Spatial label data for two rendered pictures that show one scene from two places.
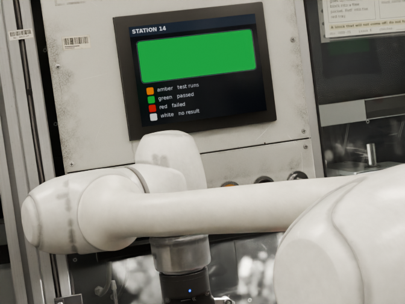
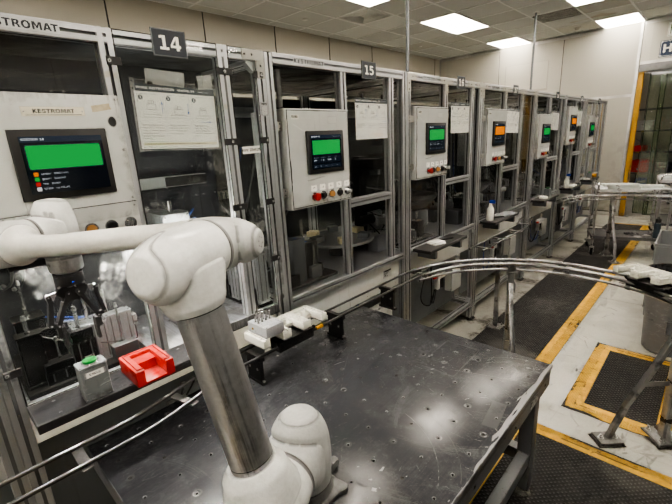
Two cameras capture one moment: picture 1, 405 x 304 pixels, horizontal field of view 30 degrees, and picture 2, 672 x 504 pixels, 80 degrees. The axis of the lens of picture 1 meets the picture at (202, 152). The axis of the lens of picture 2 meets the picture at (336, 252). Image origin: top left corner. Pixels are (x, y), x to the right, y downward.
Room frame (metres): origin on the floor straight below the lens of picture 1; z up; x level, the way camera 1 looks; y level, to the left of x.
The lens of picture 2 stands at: (-0.23, 0.03, 1.66)
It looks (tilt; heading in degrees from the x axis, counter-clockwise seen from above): 16 degrees down; 326
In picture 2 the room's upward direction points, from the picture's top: 3 degrees counter-clockwise
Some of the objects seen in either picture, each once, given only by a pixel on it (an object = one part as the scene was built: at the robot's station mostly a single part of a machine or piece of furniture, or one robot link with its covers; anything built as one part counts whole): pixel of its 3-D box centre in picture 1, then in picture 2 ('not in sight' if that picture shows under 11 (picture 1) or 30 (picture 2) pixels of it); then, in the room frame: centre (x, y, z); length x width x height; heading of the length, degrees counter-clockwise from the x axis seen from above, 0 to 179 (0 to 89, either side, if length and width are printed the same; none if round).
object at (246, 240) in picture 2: not in sight; (225, 241); (0.68, -0.27, 1.44); 0.18 x 0.14 x 0.13; 36
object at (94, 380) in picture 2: not in sight; (92, 376); (1.15, 0.05, 0.97); 0.08 x 0.08 x 0.12; 12
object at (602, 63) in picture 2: not in sight; (520, 130); (4.69, -8.17, 1.65); 3.78 x 0.08 x 3.30; 12
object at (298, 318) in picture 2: not in sight; (287, 330); (1.27, -0.70, 0.84); 0.36 x 0.14 x 0.10; 102
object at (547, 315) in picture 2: not in sight; (587, 267); (1.83, -5.06, 0.01); 5.85 x 0.59 x 0.01; 102
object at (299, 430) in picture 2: not in sight; (300, 446); (0.60, -0.38, 0.85); 0.18 x 0.16 x 0.22; 126
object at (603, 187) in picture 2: not in sight; (628, 217); (1.82, -6.03, 0.48); 0.88 x 0.56 x 0.96; 30
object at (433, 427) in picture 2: not in sight; (345, 405); (0.87, -0.72, 0.66); 1.50 x 1.06 x 0.04; 102
